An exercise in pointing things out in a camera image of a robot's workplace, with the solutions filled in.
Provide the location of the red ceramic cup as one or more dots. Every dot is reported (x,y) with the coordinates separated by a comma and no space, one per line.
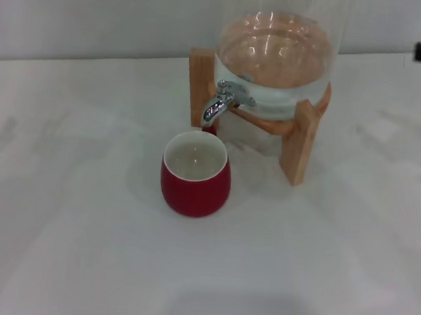
(193,192)

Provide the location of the wooden dispenser stand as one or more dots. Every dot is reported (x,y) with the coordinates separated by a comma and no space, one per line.
(300,150)

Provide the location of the chrome faucet tap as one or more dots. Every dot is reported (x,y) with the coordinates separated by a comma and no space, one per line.
(218,107)

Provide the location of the glass water dispenser jar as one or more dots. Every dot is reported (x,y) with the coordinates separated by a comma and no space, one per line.
(277,53)

